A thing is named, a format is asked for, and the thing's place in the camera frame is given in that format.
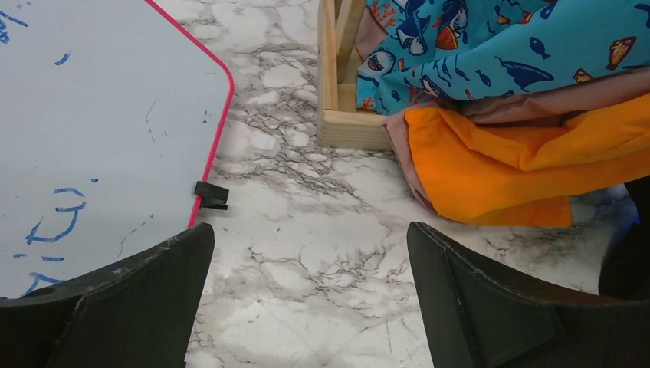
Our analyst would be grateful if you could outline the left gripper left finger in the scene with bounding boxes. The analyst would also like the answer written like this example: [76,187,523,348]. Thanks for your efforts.
[1,223,215,367]

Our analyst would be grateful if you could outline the whiteboard with pink frame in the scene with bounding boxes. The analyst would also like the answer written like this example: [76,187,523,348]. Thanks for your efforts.
[1,1,234,298]

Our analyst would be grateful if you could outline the orange shorts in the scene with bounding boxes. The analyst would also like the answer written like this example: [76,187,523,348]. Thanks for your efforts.
[405,96,649,227]

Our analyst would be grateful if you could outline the small black clip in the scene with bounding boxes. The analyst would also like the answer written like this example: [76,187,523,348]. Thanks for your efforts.
[194,181,230,211]

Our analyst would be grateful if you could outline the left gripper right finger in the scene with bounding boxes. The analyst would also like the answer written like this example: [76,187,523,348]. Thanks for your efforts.
[406,222,649,367]

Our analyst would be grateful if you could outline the pink beige shorts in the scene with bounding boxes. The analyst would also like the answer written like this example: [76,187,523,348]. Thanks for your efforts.
[354,20,650,215]

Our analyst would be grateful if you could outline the black shorts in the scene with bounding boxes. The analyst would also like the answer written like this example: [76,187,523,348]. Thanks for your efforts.
[598,176,649,300]

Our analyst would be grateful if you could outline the blue shark print shorts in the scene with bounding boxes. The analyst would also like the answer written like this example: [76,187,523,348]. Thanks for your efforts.
[356,0,649,115]

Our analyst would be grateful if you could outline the wooden clothes rack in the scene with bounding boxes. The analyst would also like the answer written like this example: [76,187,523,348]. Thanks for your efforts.
[316,0,391,150]

